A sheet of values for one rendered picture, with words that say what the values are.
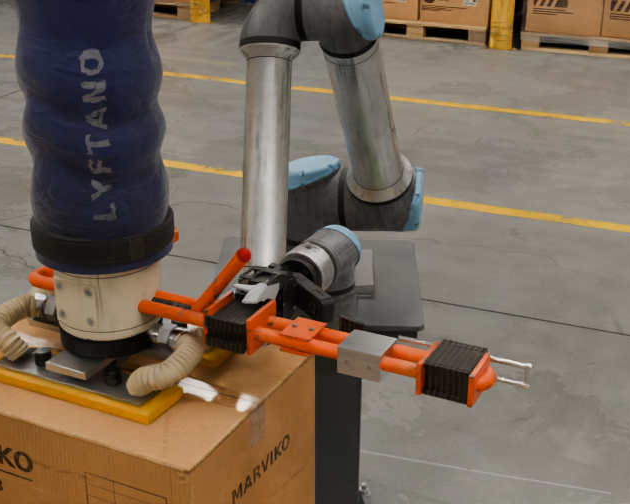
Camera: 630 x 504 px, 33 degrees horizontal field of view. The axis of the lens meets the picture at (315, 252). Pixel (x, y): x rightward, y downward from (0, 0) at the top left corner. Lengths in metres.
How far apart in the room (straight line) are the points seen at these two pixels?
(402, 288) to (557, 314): 1.73
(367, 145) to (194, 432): 0.85
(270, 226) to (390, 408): 1.64
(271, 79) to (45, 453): 0.78
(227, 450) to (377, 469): 1.61
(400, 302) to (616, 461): 1.13
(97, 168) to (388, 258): 1.25
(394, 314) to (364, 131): 0.45
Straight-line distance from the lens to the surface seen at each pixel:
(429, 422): 3.44
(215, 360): 1.78
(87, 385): 1.72
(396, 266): 2.66
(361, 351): 1.53
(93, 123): 1.58
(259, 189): 1.95
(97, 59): 1.55
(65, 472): 1.70
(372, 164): 2.28
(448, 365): 1.48
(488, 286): 4.38
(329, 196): 2.43
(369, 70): 2.08
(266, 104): 1.97
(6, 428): 1.74
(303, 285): 1.72
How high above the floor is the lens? 1.82
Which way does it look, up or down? 23 degrees down
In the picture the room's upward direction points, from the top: straight up
